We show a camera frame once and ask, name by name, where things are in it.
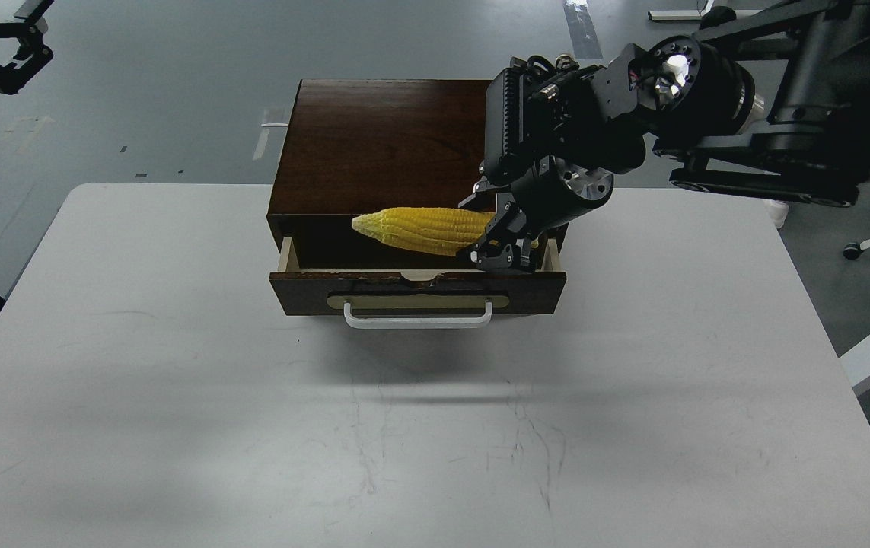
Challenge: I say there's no white desk leg base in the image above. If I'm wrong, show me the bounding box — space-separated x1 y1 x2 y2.
646 1 764 22

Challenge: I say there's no dark wooden drawer cabinet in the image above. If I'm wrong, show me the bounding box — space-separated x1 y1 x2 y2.
266 79 569 272

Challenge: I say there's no wooden drawer with white handle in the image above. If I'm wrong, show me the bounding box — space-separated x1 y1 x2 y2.
269 238 567 330

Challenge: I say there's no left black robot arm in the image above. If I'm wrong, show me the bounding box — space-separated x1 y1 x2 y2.
457 1 870 274

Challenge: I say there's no yellow corn cob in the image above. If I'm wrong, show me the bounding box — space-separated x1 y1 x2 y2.
350 207 496 256

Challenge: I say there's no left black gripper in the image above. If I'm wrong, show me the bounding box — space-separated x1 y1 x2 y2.
457 55 645 273

